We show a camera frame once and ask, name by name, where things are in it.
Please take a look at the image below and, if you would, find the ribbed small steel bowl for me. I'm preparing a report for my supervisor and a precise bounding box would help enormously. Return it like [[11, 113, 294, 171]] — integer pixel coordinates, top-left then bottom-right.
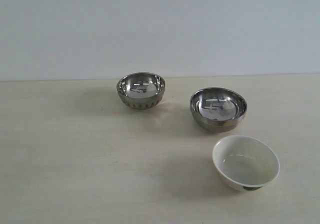
[[116, 72, 166, 110]]

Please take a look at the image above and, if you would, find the large smooth steel bowl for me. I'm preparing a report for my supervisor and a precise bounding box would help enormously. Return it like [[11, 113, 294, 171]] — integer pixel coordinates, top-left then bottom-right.
[[189, 87, 248, 133]]

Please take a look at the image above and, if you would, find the white ceramic bowl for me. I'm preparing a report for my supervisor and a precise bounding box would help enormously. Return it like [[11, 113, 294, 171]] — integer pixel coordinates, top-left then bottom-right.
[[212, 135, 280, 192]]

